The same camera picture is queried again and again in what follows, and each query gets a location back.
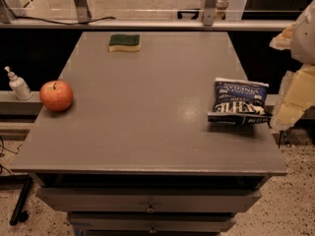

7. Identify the green yellow sponge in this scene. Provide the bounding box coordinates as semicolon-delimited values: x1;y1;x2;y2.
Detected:
108;34;141;52

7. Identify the grey drawer cabinet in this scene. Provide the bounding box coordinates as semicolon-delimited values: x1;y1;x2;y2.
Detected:
13;31;286;236

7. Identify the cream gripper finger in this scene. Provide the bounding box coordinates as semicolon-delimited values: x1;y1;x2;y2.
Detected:
270;64;315;131
269;24;294;50

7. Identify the metal frame post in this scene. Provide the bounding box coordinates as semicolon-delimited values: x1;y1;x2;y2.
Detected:
203;0;218;27
74;0;92;24

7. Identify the metal frame post right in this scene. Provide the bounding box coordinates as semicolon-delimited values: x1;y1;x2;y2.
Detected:
203;0;218;27

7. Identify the top drawer with knob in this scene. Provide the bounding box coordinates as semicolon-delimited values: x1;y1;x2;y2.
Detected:
37;188;261;213

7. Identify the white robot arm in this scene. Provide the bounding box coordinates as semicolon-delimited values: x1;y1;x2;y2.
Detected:
270;0;315;131

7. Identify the white pump bottle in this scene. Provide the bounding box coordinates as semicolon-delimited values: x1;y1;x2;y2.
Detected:
5;66;32;101

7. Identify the black cable on shelf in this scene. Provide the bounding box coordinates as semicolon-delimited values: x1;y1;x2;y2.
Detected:
9;15;116;27

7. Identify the metal frame post left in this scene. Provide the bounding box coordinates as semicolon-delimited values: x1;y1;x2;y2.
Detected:
74;0;92;24

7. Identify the red apple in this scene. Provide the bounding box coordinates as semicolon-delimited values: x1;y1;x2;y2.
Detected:
39;80;74;111

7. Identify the blue chip bag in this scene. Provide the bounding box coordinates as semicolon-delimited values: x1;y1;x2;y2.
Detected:
208;78;272;125

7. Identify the black stand leg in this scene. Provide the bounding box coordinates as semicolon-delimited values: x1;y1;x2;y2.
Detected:
9;176;32;226

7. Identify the drawer with knob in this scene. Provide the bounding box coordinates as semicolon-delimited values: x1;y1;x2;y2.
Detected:
67;212;235;233
37;188;261;213

